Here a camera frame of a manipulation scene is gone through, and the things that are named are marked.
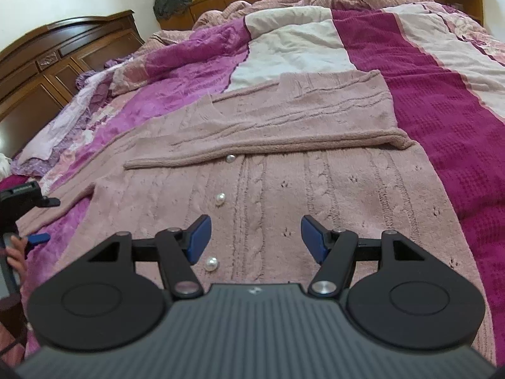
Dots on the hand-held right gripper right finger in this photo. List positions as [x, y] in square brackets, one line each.
[313, 241]

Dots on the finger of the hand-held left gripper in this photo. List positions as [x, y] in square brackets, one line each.
[38, 239]

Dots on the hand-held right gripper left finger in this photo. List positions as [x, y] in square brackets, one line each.
[200, 241]

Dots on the pink knitted cardigan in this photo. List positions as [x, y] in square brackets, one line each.
[284, 189]

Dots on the person's left hand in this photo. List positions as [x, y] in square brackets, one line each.
[17, 258]

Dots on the lilac ruffled pillow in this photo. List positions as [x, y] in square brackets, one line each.
[75, 118]

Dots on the carved wooden headboard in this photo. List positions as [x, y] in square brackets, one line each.
[59, 67]

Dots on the magenta patchwork quilt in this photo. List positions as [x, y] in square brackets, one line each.
[434, 106]

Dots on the dark bag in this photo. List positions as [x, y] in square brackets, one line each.
[169, 6]

